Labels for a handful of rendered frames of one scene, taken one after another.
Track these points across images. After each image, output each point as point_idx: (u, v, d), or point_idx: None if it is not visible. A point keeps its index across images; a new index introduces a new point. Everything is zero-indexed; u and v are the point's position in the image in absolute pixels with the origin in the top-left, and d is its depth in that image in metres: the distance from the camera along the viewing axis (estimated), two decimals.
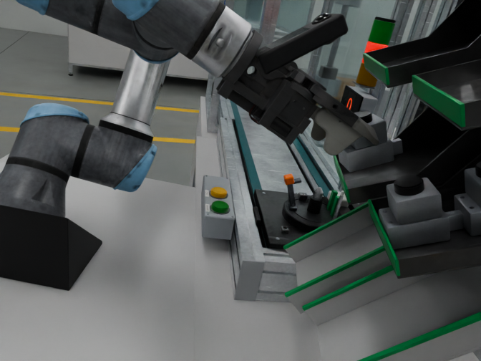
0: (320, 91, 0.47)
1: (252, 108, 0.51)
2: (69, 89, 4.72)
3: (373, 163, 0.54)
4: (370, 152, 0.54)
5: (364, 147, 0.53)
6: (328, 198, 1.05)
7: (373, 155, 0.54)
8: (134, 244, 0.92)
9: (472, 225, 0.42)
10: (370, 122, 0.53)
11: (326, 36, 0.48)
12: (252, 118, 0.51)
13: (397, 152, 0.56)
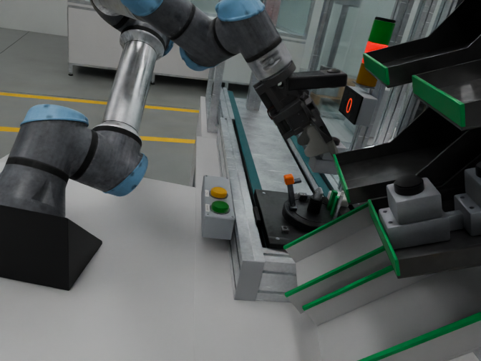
0: (316, 114, 0.74)
1: (270, 107, 0.77)
2: (69, 89, 4.72)
3: (329, 172, 0.82)
4: (330, 165, 0.81)
5: (328, 160, 0.81)
6: (328, 198, 1.05)
7: (331, 167, 0.81)
8: (134, 244, 0.92)
9: (472, 225, 0.42)
10: (337, 146, 0.80)
11: (332, 82, 0.75)
12: (268, 114, 0.76)
13: None
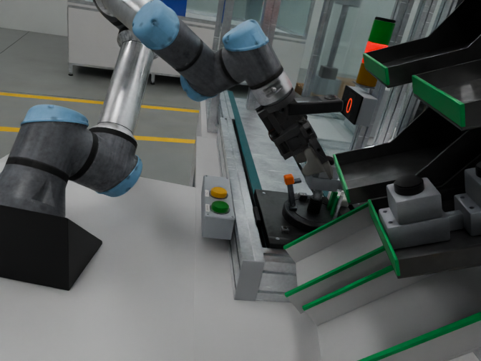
0: (314, 137, 0.80)
1: (271, 130, 0.83)
2: (69, 89, 4.72)
3: (324, 189, 0.88)
4: (325, 182, 0.88)
5: (323, 177, 0.87)
6: (328, 198, 1.05)
7: (326, 184, 0.88)
8: (134, 244, 0.92)
9: (472, 225, 0.42)
10: (332, 165, 0.87)
11: (329, 109, 0.81)
12: (269, 135, 0.82)
13: (339, 188, 0.91)
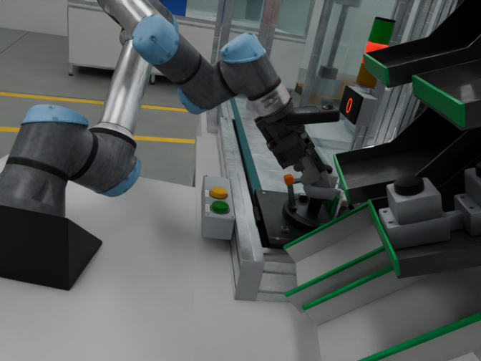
0: (312, 147, 0.81)
1: (270, 140, 0.84)
2: (69, 89, 4.72)
3: (322, 197, 0.89)
4: (323, 190, 0.89)
5: (321, 186, 0.88)
6: None
7: (323, 193, 0.89)
8: (134, 244, 0.92)
9: (472, 225, 0.42)
10: (330, 174, 0.88)
11: (326, 119, 0.82)
12: (268, 145, 0.83)
13: None
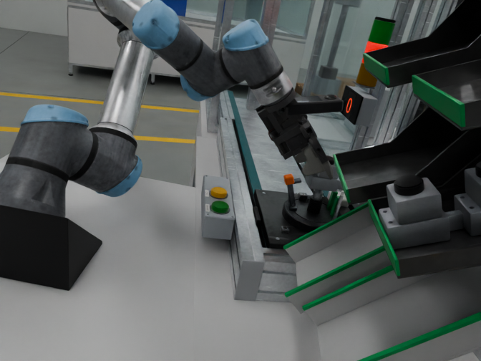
0: (314, 137, 0.80)
1: (271, 130, 0.83)
2: (69, 89, 4.72)
3: (324, 189, 0.88)
4: (325, 182, 0.88)
5: (323, 177, 0.87)
6: (328, 198, 1.05)
7: (326, 184, 0.88)
8: (134, 244, 0.92)
9: (472, 225, 0.42)
10: (332, 165, 0.87)
11: (329, 108, 0.81)
12: (269, 135, 0.82)
13: (339, 188, 0.91)
